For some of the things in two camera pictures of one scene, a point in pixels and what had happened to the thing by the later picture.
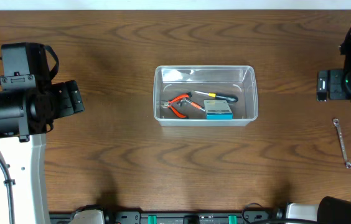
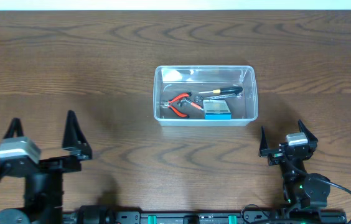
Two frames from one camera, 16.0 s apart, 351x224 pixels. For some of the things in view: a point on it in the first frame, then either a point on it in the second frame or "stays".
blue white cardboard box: (218, 109) stays
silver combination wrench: (348, 164) → (199, 99)
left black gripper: (70, 98) → (52, 163)
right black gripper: (329, 84) → (283, 151)
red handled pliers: (165, 104) stays
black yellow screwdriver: (228, 98) → (230, 90)
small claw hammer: (193, 104) stays
